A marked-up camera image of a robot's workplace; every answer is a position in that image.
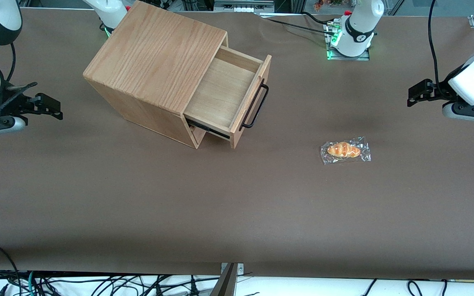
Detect black metal drawer handle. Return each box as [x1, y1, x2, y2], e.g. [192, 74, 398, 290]
[239, 79, 270, 131]

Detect light wooden drawer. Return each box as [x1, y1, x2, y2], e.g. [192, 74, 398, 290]
[184, 45, 272, 149]

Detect light wooden drawer cabinet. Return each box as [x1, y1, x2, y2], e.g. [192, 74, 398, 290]
[83, 0, 229, 149]

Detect croissant in clear wrapper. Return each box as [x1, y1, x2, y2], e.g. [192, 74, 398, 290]
[320, 136, 372, 166]

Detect grey background device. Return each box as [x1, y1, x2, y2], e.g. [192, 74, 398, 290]
[214, 0, 276, 14]

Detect dark angled bar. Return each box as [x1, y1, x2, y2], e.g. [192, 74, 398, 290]
[209, 263, 238, 296]

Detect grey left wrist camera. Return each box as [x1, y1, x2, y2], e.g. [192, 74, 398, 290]
[442, 101, 474, 125]

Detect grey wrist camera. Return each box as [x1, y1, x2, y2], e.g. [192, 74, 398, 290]
[442, 101, 474, 125]
[0, 116, 27, 138]

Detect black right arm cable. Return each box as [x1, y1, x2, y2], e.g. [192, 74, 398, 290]
[6, 43, 16, 83]

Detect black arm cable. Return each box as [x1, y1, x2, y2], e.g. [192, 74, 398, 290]
[428, 0, 444, 89]
[6, 43, 16, 83]

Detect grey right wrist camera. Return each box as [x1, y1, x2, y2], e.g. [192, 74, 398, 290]
[0, 116, 27, 138]

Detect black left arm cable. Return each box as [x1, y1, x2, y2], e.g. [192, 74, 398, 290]
[428, 0, 444, 89]

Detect short black table cable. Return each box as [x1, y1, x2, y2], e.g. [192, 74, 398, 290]
[301, 12, 330, 25]

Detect long black table cable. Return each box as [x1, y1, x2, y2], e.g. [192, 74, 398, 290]
[262, 17, 333, 35]

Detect tangled black cables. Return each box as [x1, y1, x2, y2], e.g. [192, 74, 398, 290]
[0, 269, 221, 296]

